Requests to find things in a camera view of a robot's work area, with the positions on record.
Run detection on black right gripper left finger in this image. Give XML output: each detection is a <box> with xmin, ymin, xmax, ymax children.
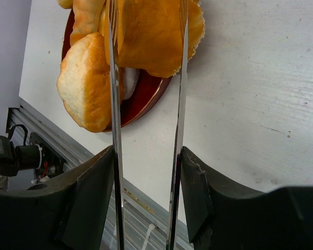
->
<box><xmin>0</xmin><ymin>147</ymin><xmax>114</xmax><ymax>249</ymax></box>

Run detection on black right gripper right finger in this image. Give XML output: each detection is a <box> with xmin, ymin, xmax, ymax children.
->
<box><xmin>180</xmin><ymin>147</ymin><xmax>313</xmax><ymax>249</ymax></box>

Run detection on round orange bun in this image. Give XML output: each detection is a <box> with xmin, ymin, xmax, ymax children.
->
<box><xmin>99</xmin><ymin>0</ymin><xmax>206</xmax><ymax>79</ymax></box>

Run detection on metal serving tongs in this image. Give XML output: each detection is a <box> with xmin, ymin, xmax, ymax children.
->
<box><xmin>106</xmin><ymin>1</ymin><xmax>188</xmax><ymax>249</ymax></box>

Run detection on white topped oval bread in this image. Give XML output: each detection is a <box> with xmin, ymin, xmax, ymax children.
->
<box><xmin>56</xmin><ymin>32</ymin><xmax>111</xmax><ymax>133</ymax></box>

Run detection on curved croissant bread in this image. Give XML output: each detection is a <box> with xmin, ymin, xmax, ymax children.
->
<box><xmin>57</xmin><ymin>0</ymin><xmax>106</xmax><ymax>46</ymax></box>

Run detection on red round plate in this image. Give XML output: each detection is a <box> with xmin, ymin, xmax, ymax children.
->
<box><xmin>61</xmin><ymin>7</ymin><xmax>173</xmax><ymax>132</ymax></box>

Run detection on aluminium frame rail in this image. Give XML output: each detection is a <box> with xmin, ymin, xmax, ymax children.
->
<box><xmin>5</xmin><ymin>97</ymin><xmax>194</xmax><ymax>250</ymax></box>

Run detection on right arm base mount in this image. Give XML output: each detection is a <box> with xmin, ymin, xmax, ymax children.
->
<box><xmin>0</xmin><ymin>124</ymin><xmax>64</xmax><ymax>191</ymax></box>

